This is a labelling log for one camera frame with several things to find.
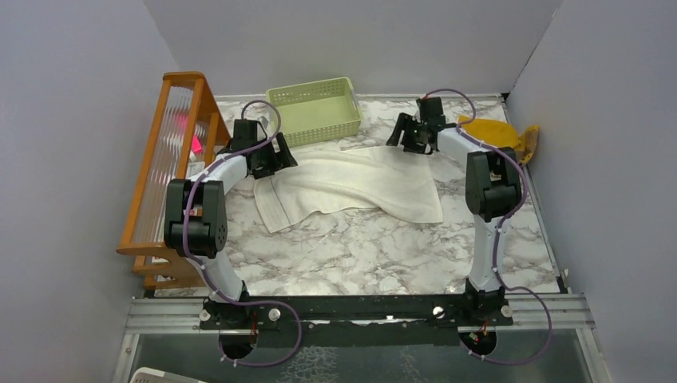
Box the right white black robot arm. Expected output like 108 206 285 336
386 97 524 325

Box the purple cable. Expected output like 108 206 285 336
420 88 554 367
181 100 303 369

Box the aluminium frame rail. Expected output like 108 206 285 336
113 293 611 382

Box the yellow towel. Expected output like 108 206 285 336
458 115 540 165

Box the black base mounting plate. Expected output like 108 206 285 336
199 294 513 349

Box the pink object in rack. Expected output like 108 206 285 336
191 136 204 155

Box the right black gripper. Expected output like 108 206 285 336
387 113 427 155

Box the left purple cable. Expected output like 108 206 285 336
181 100 303 369

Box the white cream towel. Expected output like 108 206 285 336
253 146 443 233

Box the white basket corner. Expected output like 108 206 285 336
129 367 204 383

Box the light green plastic basket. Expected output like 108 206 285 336
265 77 362 148

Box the wooden rack with clear panel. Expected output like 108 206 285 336
117 71 230 290

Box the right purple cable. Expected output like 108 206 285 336
420 88 554 367

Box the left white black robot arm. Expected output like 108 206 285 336
164 119 297 328

